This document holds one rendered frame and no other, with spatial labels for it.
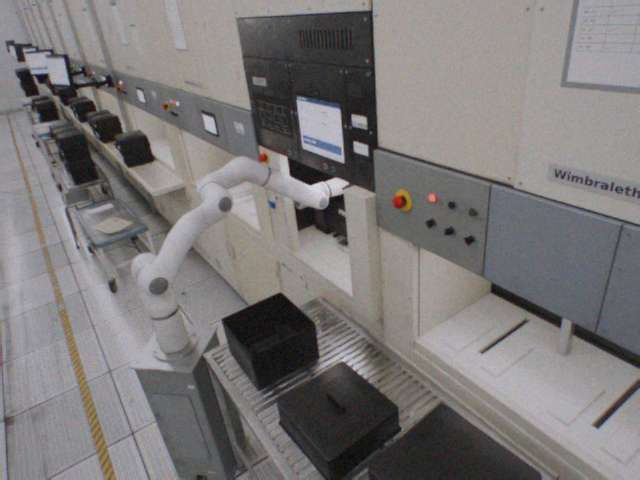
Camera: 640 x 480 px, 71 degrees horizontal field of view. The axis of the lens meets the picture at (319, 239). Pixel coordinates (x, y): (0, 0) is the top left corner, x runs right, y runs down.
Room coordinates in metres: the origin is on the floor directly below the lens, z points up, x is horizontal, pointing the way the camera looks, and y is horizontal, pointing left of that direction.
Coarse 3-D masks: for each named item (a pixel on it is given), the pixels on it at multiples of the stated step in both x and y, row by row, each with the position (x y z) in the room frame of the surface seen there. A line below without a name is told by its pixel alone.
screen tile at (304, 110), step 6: (300, 108) 1.75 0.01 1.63; (306, 108) 1.71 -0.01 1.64; (300, 114) 1.75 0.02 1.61; (306, 114) 1.72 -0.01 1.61; (312, 114) 1.68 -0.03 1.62; (300, 120) 1.76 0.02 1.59; (312, 120) 1.68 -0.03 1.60; (306, 126) 1.73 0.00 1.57; (312, 126) 1.69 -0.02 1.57; (306, 132) 1.73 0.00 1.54; (312, 132) 1.69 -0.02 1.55; (318, 132) 1.66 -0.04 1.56
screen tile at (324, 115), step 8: (320, 112) 1.63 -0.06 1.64; (328, 112) 1.59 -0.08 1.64; (336, 112) 1.55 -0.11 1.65; (320, 120) 1.64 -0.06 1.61; (328, 120) 1.59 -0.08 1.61; (336, 120) 1.55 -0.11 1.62; (320, 128) 1.64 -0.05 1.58; (336, 128) 1.56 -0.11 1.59; (328, 136) 1.60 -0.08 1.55; (336, 136) 1.56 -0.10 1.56
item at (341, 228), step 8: (328, 200) 2.00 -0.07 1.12; (336, 200) 2.07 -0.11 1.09; (328, 208) 2.01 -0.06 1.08; (336, 208) 1.95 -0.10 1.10; (344, 208) 1.90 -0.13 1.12; (328, 216) 2.02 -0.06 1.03; (336, 216) 1.96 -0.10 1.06; (344, 216) 1.90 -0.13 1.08; (328, 224) 2.03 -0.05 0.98; (336, 224) 1.96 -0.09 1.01; (344, 224) 1.90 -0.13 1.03; (336, 232) 1.96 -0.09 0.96; (344, 232) 1.91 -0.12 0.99
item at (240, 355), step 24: (240, 312) 1.46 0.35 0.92; (264, 312) 1.51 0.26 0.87; (288, 312) 1.51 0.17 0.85; (240, 336) 1.45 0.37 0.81; (264, 336) 1.46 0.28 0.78; (288, 336) 1.46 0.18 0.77; (312, 336) 1.31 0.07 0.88; (240, 360) 1.30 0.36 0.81; (264, 360) 1.21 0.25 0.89; (288, 360) 1.25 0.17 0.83; (312, 360) 1.30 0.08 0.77; (264, 384) 1.20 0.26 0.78
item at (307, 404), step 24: (312, 384) 1.09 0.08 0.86; (336, 384) 1.08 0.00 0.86; (360, 384) 1.07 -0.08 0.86; (288, 408) 1.01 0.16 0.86; (312, 408) 0.99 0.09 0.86; (336, 408) 0.98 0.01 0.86; (360, 408) 0.97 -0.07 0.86; (384, 408) 0.96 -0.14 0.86; (288, 432) 0.99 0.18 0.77; (312, 432) 0.91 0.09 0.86; (336, 432) 0.89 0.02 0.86; (360, 432) 0.89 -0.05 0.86; (384, 432) 0.92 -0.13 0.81; (312, 456) 0.87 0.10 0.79; (336, 456) 0.82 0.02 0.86; (360, 456) 0.86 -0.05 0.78
